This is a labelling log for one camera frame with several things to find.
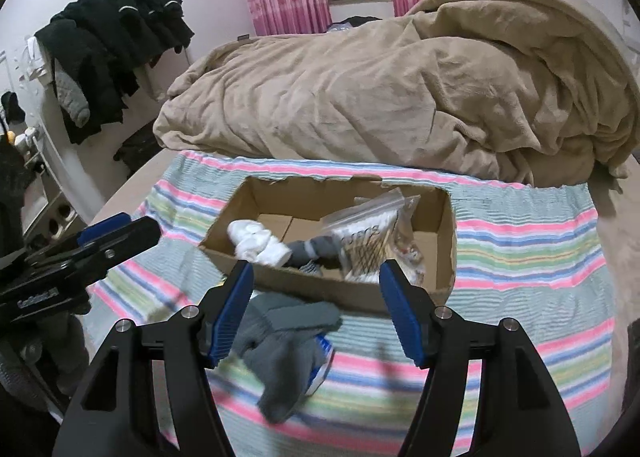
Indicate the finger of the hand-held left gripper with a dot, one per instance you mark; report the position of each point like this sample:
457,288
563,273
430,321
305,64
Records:
134,238
106,227

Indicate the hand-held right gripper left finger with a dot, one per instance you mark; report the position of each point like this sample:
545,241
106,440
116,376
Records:
235,309

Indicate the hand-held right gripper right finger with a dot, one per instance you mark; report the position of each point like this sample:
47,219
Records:
400,309

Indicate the cardboard box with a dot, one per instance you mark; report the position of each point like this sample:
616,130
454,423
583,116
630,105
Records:
330,282

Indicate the small clear plastic bag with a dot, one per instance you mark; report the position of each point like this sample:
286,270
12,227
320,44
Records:
407,247

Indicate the white rolled socks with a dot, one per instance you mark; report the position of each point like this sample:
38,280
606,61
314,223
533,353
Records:
257,243

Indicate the white shelf unit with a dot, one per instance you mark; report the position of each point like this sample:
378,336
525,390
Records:
47,187

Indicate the clear bag of cotton swabs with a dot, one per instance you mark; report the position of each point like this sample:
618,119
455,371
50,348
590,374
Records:
364,242

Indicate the dark bag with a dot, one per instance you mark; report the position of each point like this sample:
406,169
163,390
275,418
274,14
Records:
136,143

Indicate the blue white cloth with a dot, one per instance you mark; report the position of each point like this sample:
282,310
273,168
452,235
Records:
321,356

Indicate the dark cloth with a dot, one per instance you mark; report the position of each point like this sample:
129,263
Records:
12,197

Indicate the dark grey striped sock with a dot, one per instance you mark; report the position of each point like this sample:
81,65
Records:
317,251

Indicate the striped pastel blanket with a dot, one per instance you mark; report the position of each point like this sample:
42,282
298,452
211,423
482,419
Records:
500,287

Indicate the grey quilted garment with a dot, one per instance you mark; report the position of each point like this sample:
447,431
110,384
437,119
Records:
70,94

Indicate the pile of black clothes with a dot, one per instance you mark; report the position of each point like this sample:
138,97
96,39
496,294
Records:
107,44

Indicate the beige fleece blanket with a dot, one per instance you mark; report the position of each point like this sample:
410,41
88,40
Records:
390,87

